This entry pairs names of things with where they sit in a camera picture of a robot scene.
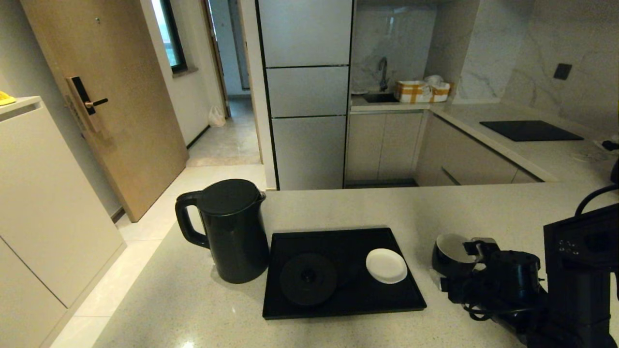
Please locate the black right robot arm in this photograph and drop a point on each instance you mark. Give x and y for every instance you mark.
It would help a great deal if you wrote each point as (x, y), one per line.
(575, 285)

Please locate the white storage cabinet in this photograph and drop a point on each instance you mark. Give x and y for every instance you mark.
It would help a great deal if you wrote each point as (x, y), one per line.
(48, 203)

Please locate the light wooden door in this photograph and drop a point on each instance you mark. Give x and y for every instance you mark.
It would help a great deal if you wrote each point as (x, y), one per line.
(130, 135)

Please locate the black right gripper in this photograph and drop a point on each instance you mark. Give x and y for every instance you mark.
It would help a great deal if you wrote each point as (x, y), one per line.
(508, 282)

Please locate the black electric kettle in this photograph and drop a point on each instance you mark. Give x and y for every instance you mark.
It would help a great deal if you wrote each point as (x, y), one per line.
(234, 237)

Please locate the black rectangular serving tray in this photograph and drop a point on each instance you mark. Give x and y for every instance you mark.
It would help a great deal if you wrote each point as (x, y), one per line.
(348, 304)

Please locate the black round kettle base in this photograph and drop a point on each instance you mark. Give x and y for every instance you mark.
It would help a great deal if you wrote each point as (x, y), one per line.
(308, 279)

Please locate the dark rounded object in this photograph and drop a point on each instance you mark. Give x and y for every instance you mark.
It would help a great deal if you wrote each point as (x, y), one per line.
(615, 172)

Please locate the black induction cooktop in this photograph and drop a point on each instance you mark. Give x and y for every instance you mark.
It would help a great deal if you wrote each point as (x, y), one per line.
(529, 130)

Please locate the black wall socket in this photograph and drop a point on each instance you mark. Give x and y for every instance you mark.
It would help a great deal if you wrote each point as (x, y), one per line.
(563, 71)

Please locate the white crumpled bag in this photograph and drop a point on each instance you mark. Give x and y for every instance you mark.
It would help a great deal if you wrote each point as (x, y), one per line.
(434, 79)

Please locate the beige counter drawer cabinet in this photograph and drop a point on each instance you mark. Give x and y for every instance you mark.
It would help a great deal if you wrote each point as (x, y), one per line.
(464, 159)

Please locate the white plastic bag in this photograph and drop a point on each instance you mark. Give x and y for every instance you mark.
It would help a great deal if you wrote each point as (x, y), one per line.
(216, 117)

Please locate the white round saucer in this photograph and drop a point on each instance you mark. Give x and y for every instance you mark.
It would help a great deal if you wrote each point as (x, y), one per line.
(387, 266)

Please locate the dark kitchen sink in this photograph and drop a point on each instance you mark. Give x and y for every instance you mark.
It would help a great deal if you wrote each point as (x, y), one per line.
(379, 97)

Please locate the black cup white inside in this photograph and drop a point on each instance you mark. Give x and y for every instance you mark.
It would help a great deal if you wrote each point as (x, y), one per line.
(447, 258)

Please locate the metal kitchen faucet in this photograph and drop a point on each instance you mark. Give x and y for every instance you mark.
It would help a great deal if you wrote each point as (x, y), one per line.
(383, 72)

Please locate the beige sink base cabinet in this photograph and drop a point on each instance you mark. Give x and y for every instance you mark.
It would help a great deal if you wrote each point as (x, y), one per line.
(382, 147)

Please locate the tall silver fridge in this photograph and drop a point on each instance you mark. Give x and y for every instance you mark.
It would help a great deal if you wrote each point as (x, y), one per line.
(307, 92)

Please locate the yellow object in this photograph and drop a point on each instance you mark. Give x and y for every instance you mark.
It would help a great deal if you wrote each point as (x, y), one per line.
(6, 98)

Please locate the dark framed window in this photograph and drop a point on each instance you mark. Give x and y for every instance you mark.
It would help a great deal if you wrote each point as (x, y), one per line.
(171, 38)

